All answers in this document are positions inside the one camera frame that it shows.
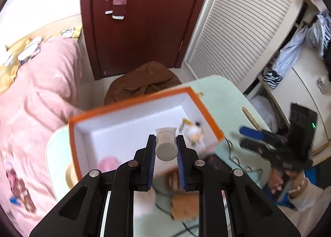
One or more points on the white cream tube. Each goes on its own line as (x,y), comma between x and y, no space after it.
(166,147)

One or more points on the person's right hand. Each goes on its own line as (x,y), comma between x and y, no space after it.
(297,185)

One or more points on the orange plush hamster toy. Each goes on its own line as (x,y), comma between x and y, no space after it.
(184,205)

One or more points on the pink translucent toy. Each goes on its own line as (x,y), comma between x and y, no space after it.
(108,164)

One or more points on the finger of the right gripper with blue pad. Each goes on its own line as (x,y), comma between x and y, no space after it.
(251,133)

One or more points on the brown bag on floor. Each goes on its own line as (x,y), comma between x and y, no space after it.
(149,78)

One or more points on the hanging blue striped shirt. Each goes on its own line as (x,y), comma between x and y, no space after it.
(315,36)

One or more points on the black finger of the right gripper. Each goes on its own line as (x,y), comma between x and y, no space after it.
(253,146)

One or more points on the dark red wooden door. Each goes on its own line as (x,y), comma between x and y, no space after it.
(152,30)

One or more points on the white louvered closet door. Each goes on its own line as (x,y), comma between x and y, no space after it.
(235,39)

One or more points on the pink bed quilt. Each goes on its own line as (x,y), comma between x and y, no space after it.
(40,101)

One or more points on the orange cardboard box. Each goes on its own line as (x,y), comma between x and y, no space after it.
(116,131)

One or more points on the yellow blanket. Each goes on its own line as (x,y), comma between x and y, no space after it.
(10,63)

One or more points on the white drawer cabinet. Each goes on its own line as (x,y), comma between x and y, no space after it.
(307,84)

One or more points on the right forearm white sleeve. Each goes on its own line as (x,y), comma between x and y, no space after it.
(309,207)

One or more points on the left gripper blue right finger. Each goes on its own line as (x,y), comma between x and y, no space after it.
(186,158)

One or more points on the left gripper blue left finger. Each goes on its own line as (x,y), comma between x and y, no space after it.
(146,163)

